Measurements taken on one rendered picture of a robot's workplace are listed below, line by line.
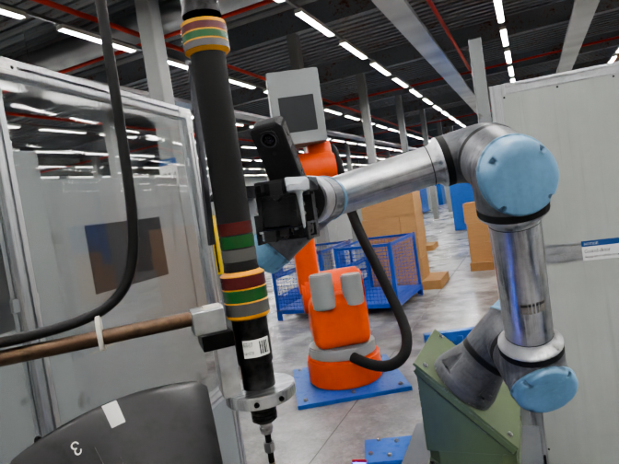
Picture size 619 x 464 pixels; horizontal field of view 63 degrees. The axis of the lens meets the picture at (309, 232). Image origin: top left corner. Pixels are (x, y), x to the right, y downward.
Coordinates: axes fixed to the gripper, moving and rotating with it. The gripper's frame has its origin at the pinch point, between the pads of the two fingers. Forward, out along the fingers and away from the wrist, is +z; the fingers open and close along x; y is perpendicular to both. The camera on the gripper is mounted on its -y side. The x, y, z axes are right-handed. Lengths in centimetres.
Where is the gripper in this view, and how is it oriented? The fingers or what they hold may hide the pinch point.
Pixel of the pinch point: (248, 187)
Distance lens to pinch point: 56.8
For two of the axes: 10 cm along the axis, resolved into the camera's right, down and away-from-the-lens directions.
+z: -2.8, 0.9, -9.6
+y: 1.3, 9.9, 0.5
